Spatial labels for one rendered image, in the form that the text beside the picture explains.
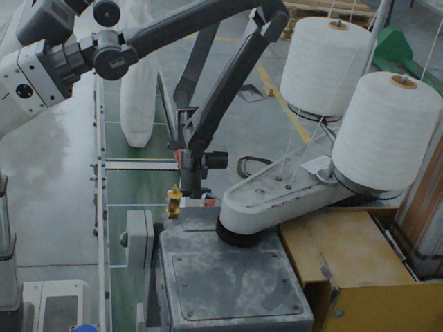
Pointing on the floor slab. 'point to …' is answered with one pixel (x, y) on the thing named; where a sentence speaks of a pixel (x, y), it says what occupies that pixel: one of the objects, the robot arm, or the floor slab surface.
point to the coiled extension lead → (245, 164)
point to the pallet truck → (399, 54)
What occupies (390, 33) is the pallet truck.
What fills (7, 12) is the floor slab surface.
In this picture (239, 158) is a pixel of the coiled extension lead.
